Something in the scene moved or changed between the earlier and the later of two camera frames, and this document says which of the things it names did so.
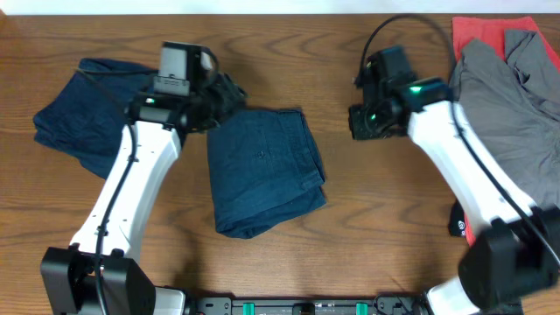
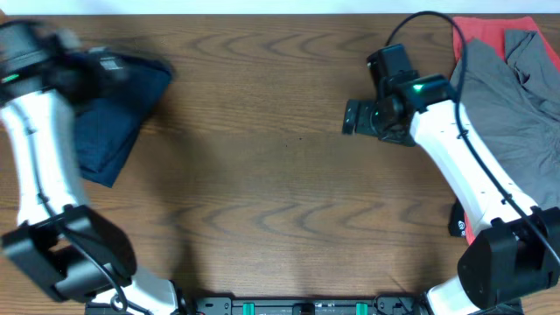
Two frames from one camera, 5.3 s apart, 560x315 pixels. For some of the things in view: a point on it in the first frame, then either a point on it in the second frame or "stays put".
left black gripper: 233,101 to 96,65
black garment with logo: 457,220 stays put
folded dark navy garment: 84,114 stays put
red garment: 493,32 stays put
